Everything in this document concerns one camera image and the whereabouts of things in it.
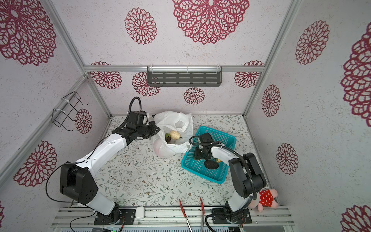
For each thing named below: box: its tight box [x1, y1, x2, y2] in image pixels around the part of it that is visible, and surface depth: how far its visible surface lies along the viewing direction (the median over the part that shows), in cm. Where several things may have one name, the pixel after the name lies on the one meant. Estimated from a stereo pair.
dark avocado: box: [204, 159, 220, 170], surface depth 90 cm
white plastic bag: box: [152, 111, 194, 159], surface depth 96 cm
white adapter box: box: [135, 205, 145, 220], surface depth 76 cm
